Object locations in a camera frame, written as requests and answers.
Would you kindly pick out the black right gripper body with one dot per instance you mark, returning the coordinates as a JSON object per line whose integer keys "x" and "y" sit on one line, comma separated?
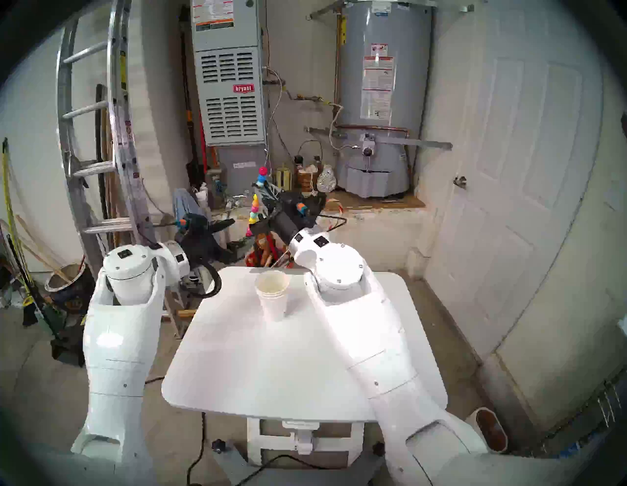
{"x": 294, "y": 215}

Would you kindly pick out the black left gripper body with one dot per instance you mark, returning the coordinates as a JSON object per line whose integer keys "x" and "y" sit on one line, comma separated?
{"x": 201, "y": 242}

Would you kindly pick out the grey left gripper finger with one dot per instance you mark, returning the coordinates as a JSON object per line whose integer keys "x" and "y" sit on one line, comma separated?
{"x": 223, "y": 226}

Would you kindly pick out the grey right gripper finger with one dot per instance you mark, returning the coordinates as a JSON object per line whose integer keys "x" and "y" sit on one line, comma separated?
{"x": 275, "y": 195}
{"x": 264, "y": 188}

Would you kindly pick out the multicolour bead stack marker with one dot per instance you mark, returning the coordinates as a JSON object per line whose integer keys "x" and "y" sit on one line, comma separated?
{"x": 263, "y": 171}

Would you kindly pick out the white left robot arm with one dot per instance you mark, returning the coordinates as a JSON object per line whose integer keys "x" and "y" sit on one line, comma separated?
{"x": 117, "y": 352}

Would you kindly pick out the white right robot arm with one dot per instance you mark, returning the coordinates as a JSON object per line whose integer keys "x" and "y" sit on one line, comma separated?
{"x": 362, "y": 333}

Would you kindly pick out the pale yellow jar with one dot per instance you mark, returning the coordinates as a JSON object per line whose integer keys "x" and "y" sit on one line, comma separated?
{"x": 283, "y": 180}

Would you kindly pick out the light blue towel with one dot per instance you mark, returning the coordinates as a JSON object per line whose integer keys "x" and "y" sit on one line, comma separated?
{"x": 185, "y": 203}

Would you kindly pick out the red tool bucket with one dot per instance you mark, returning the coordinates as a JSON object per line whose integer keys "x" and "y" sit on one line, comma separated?
{"x": 259, "y": 255}

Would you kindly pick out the foil wrapped lump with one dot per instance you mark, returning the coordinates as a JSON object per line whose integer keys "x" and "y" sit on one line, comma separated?
{"x": 326, "y": 179}

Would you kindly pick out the grey pvc pipe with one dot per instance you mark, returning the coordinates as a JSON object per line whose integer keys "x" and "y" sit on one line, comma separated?
{"x": 215, "y": 175}

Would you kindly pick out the black shovel orange band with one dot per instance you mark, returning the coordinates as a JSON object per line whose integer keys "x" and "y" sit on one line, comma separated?
{"x": 196, "y": 171}

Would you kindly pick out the small wood block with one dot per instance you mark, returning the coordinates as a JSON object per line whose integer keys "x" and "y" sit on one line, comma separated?
{"x": 187, "y": 313}

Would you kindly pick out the grey bryant furnace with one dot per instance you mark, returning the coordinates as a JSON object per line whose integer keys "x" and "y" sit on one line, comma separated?
{"x": 230, "y": 112}

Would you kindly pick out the wooden heater platform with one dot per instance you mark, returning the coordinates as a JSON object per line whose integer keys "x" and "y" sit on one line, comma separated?
{"x": 382, "y": 202}

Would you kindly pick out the gas pipe yellow valve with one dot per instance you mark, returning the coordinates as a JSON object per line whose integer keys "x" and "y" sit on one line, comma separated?
{"x": 308, "y": 98}

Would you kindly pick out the flexible metal conduit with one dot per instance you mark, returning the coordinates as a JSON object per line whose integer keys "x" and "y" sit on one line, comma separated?
{"x": 273, "y": 73}

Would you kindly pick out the aluminium extension ladder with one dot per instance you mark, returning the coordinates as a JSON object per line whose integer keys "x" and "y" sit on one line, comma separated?
{"x": 128, "y": 152}

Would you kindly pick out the long tool black grip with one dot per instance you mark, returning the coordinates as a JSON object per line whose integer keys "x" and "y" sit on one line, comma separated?
{"x": 100, "y": 147}

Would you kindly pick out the dark blue ceramic pot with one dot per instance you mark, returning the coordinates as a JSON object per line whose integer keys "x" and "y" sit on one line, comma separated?
{"x": 68, "y": 294}

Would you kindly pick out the straight copper pipe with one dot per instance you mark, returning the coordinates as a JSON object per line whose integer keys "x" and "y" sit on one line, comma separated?
{"x": 337, "y": 59}

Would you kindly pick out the wooden sticks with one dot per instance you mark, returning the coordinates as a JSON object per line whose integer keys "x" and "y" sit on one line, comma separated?
{"x": 39, "y": 243}

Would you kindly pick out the black dustpan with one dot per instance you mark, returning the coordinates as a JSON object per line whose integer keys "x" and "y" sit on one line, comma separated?
{"x": 68, "y": 345}

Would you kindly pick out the silver door knob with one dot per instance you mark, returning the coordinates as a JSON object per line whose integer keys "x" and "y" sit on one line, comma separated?
{"x": 459, "y": 182}

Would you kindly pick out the green watering can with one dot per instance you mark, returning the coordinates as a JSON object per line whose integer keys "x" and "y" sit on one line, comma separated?
{"x": 46, "y": 321}

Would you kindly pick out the black broom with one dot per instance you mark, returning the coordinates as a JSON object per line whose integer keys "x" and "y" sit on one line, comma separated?
{"x": 29, "y": 313}

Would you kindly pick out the grey water heater tank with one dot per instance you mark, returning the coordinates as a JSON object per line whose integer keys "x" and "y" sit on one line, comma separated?
{"x": 416, "y": 73}

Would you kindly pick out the white grey table stand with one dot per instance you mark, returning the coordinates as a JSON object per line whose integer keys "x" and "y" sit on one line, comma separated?
{"x": 257, "y": 441}

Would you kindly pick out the yellow pole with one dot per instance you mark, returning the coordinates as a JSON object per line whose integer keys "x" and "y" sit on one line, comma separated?
{"x": 6, "y": 171}

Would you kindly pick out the white panel door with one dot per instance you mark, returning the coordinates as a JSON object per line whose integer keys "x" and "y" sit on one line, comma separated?
{"x": 514, "y": 196}

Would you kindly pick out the white two-hole pvc block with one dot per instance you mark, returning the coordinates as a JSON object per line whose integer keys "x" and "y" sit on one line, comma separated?
{"x": 490, "y": 426}

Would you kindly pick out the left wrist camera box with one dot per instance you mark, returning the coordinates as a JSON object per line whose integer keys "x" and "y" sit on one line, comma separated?
{"x": 235, "y": 251}

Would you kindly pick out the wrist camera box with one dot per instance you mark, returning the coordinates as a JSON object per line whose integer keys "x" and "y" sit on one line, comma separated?
{"x": 235, "y": 251}
{"x": 262, "y": 226}

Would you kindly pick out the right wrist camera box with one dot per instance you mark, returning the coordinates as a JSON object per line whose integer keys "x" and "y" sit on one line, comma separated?
{"x": 262, "y": 226}

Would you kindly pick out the white light switch plate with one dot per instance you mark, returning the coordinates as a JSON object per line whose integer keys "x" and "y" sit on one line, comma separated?
{"x": 613, "y": 193}

